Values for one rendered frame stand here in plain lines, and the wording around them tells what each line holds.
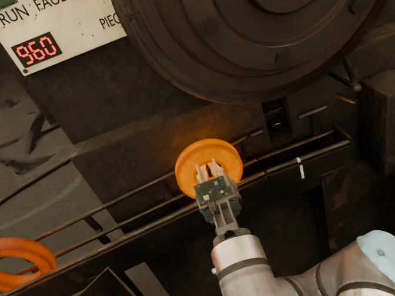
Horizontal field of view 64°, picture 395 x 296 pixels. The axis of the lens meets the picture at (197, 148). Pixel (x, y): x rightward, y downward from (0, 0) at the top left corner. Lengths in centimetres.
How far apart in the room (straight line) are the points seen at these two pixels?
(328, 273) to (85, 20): 60
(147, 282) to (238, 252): 106
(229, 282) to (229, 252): 5
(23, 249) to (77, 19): 52
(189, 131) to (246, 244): 30
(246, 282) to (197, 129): 35
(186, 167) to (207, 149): 6
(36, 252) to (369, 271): 69
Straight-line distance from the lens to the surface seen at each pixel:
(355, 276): 49
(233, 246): 54
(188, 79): 56
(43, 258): 87
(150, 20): 51
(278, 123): 79
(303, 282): 59
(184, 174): 69
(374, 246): 49
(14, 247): 86
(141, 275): 160
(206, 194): 59
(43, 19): 68
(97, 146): 74
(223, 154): 68
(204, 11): 45
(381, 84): 79
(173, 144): 73
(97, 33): 67
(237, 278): 53
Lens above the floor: 120
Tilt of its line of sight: 34 degrees down
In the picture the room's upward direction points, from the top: 22 degrees counter-clockwise
